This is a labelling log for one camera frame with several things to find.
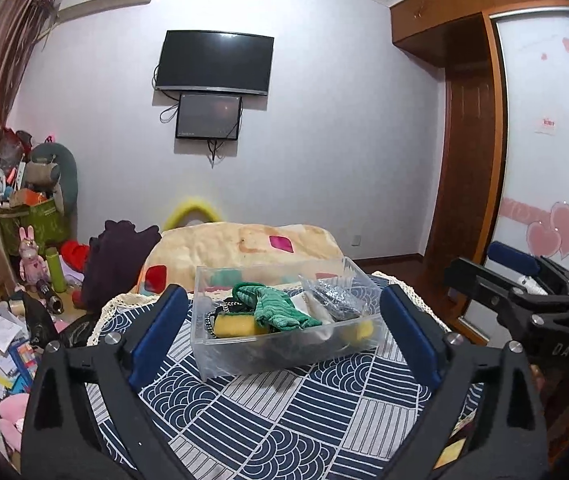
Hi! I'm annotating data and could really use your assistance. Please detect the silver sequin pouch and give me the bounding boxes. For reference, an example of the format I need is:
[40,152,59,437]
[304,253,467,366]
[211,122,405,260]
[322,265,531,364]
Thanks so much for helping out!
[301,278,368,322]

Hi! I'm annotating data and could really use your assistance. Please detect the yellow green sponge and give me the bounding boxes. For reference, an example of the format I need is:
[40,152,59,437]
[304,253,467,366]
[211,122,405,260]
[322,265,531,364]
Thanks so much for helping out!
[213,313,269,338]

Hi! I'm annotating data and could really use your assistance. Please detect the clear plastic storage bin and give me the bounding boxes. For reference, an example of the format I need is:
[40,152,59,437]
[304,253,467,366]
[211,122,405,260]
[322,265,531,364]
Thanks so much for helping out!
[191,257,386,380]

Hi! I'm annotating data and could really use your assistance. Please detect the green knitted cloth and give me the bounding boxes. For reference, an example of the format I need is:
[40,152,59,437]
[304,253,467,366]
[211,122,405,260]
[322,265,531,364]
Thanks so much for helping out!
[232,282,321,332]

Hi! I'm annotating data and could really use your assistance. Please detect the yellow round plush toy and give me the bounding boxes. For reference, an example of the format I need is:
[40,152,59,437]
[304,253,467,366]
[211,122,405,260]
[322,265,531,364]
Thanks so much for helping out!
[342,321,374,346]

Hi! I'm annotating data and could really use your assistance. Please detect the white sock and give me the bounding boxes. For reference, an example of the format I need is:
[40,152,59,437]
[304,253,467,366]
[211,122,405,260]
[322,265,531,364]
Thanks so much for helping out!
[291,292,334,325]

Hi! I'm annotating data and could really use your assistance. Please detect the pink plush slipper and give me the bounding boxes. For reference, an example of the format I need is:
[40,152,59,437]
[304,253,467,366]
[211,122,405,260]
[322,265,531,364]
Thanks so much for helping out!
[0,393,30,452]

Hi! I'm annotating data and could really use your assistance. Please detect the green bottle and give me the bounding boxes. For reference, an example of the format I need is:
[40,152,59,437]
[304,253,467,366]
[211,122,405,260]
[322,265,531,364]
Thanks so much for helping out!
[45,247,66,292]

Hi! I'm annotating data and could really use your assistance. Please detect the white sliding wardrobe door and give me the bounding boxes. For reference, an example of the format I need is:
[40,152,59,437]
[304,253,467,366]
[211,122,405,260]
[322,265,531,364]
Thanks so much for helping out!
[490,8,569,270]

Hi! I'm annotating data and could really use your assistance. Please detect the pink rabbit toy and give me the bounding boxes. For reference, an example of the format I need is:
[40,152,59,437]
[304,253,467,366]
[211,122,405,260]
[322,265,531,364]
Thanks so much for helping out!
[19,226,50,285]

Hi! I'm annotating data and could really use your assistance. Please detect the dark purple garment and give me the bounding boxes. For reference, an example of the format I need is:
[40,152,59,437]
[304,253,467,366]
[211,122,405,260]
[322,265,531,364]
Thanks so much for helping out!
[80,220,162,312]

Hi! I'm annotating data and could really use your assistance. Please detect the green storage box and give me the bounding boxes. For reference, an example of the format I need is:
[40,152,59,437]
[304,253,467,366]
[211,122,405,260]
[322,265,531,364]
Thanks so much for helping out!
[0,200,71,256]

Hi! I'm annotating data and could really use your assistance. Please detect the beige fleece blanket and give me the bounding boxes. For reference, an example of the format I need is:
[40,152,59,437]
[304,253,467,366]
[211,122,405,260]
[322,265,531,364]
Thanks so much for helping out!
[138,222,343,292]

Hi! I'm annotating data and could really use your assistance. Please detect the wooden wardrobe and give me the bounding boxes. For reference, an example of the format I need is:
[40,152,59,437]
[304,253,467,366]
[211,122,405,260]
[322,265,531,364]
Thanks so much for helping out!
[391,0,569,322]

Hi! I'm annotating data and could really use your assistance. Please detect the yellow curved headboard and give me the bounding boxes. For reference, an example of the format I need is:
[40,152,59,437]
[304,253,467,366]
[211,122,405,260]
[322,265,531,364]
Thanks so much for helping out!
[163,197,222,231]

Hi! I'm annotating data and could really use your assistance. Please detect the grey green neck pillow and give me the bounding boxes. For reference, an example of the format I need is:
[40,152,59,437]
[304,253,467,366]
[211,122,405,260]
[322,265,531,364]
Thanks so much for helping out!
[30,142,78,217]

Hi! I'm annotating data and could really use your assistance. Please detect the small wall monitor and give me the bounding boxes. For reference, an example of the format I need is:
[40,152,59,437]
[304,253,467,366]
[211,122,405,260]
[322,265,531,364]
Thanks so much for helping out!
[175,93,242,141]

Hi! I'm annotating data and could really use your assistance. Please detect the large wall television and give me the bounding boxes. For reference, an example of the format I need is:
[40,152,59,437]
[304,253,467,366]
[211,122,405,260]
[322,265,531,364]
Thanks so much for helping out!
[155,30,275,96]

